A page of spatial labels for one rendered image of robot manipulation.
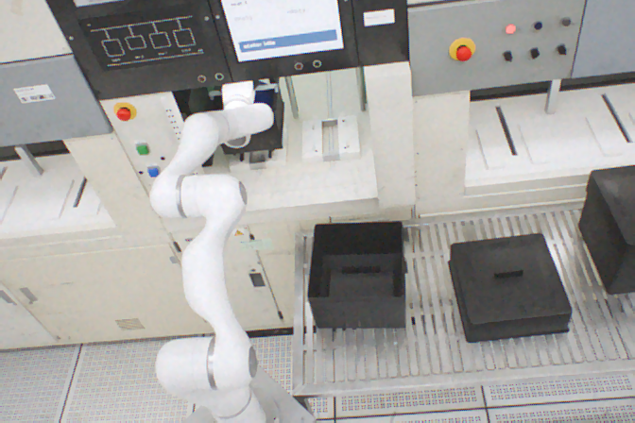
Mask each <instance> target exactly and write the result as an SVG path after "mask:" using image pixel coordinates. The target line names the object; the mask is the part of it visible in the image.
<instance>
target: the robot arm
mask: <svg viewBox="0 0 635 423"><path fill-rule="evenodd" d="M258 85H259V81H258V80H257V81H250V82H242V83H234V84H227V85H221V86H220V87H218V90H219V91H220V92H221V93H223V101H224V110H211V111H203V112H197V113H194V114H192V115H190V116H189V118H188V119H187V120H186V121H185V123H184V125H183V127H182V132H181V137H180V146H179V149H178V151H177V153H176V155H175V157H174V158H173V160H172V161H171V162H169V164H168V165H167V166H166V167H165V168H164V169H163V170H162V172H161V173H160V174H159V175H158V176H157V178H156V179H155V180H154V182H153V184H152V186H151V189H150V193H149V202H150V206H151V208H152V209H153V211H154V212H155V213H156V214H157V215H159V216H160V217H161V218H165V219H188V218H200V217H205V218H206V224H205V227H204V229H203V230H202V231H201V233H200V234H199V235H198V236H197V237H196V238H195V239H194V240H193V241H192V242H191V243H190V244H189V245H188V246H187V247H186V248H185V249H184V252H183V255H182V262H181V264H182V282H183V290H184V293H185V297H186V300H187V302H188V304H189V305H190V307H191V309H192V310H193V311H194V312H195V313H196V314H197V315H198V316H200V317H201V318H203V319H204V320H205V321H207V322H208V323H210V324H211V325H212V327H213V328H214V330H215V334H216V337H195V338H182V339H177V340H173V341H170V342H168V343H166V344H165V345H164V346H163V347H162V348H161V349H160V351H159V353H158V355H157V358H156V363H155V371H156V375H157V378H158V380H159V382H160V384H161V385H162V387H163V388H164V389H165V390H166V391H168V392H169V393H171V395H172V396H174V397H176V398H180V399H182V400H186V401H188V402H191V403H194V404H197V405H200V406H203V407H207V409H208V410H209V412H210V413H211V414H212V416H213V420H212V423H279V412H278V409H277V406H276V404H275V403H274V401H273V400H272V398H271V397H270V396H269V395H267V394H266V393H264V392H262V391H259V390H255V389H253V388H252V387H251V385H250V383H251V382H252V381H253V380H254V378H255V376H256V374H257V368H258V359H257V353H256V349H255V348H254V347H253V345H252V343H251V341H250V339H249V337H248V336H247V334H246V332H245V331H244V329H243V328H242V326H241V324H240V323H239V321H238V319H237V317H236V315H235V313H234V311H233V309H232V305H231V302H230V297H229V293H228V287H227V279H226V264H225V249H226V244H227V242H228V239H229V237H230V235H231V233H232V231H233V230H234V228H235V227H236V225H237V224H238V223H239V221H240V220H241V218H242V217H243V215H244V213H245V211H246V208H247V203H248V196H247V192H246V188H245V186H244V185H243V183H242V182H241V181H240V180H239V179H238V178H236V177H234V176H231V175H225V174H217V175H202V176H191V175H192V174H193V173H194V172H195V171H196V170H197V169H198V168H199V166H201V165H202V163H203V162H205V161H206V160H207V159H208V158H209V157H210V156H211V155H212V154H213V152H214V151H215V149H216V146H217V145H218V144H223V143H225V144H226V145H228V146H230V147H235V148H238V147H243V146H245V145H246V144H248V142H249V139H250V135H251V134H255V133H258V132H261V131H265V130H267V129H269V128H271V127H272V124H273V122H274V114H273V111H272V108H271V107H270V106H269V105H267V104H263V103H258V104H253V100H254V95H255V91H254V90H255V89H256V87H257V86H258Z"/></svg>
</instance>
